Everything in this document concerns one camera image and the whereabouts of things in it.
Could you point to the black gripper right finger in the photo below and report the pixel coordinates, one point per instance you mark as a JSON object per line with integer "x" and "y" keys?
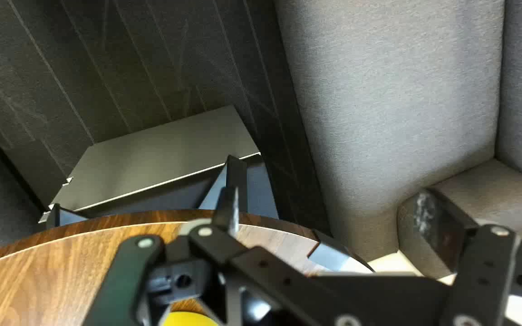
{"x": 489, "y": 278}

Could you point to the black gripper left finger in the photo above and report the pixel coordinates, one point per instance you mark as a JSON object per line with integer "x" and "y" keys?
{"x": 212, "y": 278}

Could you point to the grey fabric sofa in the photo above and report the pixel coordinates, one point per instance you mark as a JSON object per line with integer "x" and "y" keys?
{"x": 393, "y": 92}

